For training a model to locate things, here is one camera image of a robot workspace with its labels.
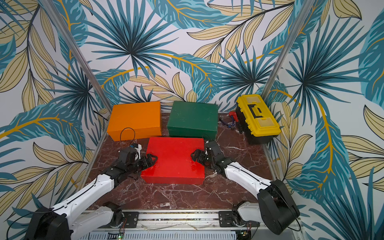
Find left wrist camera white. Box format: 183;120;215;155
131;144;142;160

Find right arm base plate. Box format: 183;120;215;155
218;210;260;228

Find red shoebox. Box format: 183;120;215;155
141;137;205;185

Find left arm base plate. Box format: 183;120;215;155
99;212;139;230

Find left aluminium frame post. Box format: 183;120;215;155
41;0;113;114

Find green shoebox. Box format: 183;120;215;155
167;102;219;141

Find front aluminium rail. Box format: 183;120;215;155
44;209;304;232

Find right aluminium frame post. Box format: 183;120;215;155
261;0;315;99

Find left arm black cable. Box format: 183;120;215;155
119;127;136;149

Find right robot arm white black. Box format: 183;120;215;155
191;141;300;235

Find aluminium frame post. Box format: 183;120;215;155
41;0;113;114
261;0;315;99

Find yellow black toolbox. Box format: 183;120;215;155
236;95;281;145

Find blue handled pliers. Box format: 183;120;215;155
219;117;236;130

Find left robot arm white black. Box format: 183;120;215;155
25;146;158;240

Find orange shoebox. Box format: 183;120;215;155
107;102;162;142

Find red handled tool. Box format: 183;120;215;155
229;111;239;123

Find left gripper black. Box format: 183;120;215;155
127;153;159;175

